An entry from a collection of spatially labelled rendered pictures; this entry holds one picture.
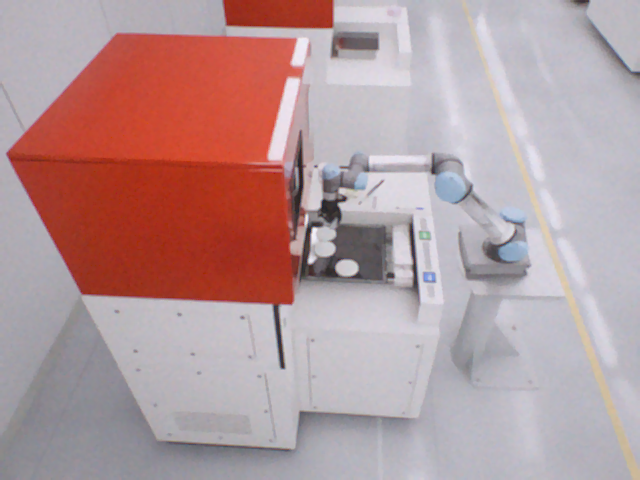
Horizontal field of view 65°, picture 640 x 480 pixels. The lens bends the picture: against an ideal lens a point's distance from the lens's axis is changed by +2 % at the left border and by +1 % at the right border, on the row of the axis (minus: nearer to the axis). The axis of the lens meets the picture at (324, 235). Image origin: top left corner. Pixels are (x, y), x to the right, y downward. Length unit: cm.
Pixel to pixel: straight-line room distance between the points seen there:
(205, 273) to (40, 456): 174
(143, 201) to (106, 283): 43
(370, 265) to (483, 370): 113
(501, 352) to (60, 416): 249
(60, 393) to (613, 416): 303
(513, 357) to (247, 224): 214
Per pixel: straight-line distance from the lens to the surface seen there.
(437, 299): 213
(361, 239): 242
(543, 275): 257
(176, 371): 222
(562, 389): 324
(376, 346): 225
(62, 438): 316
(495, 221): 218
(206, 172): 138
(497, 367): 317
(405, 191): 261
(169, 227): 156
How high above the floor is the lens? 258
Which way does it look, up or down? 44 degrees down
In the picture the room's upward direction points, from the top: 1 degrees counter-clockwise
